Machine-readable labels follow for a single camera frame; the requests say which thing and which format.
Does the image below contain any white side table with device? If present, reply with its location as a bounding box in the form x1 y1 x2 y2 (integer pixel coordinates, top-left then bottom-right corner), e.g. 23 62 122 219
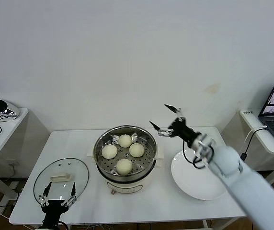
0 107 30 215

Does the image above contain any white side table with laptop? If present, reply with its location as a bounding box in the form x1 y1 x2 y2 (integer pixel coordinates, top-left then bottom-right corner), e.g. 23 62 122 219
239 109 274 186

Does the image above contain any stainless steel steamer basket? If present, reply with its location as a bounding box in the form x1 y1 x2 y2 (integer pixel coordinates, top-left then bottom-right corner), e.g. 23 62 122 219
87 125 164 183

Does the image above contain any white round plate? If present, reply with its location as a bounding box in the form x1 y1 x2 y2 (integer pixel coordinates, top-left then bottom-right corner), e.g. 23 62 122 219
171 149 228 201

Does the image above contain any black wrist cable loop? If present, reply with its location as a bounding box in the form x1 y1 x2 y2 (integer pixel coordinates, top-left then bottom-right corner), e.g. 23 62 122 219
182 140 206 170

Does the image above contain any white steamed baozi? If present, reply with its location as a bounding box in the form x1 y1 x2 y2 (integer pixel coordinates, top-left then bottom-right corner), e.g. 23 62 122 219
129 143 145 158
116 158 133 175
102 144 118 159
118 134 133 148

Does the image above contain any black power adapter cable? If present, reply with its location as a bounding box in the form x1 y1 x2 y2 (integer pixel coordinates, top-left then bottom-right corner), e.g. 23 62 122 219
240 126 268 161

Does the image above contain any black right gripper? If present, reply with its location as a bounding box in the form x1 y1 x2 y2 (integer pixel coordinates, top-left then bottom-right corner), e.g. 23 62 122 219
149 103 201 148

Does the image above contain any white electric cooking pot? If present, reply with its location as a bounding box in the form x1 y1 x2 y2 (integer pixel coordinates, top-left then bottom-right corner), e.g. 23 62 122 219
90 157 163 196

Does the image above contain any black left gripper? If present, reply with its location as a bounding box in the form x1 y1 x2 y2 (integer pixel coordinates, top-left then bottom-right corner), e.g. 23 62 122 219
38 182 78 230

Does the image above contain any round glass pot lid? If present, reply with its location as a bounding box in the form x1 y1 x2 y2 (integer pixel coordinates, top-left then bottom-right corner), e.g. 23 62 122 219
33 157 90 208

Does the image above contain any white laptop cable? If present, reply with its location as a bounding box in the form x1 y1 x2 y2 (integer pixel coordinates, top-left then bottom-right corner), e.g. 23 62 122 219
244 126 268 144

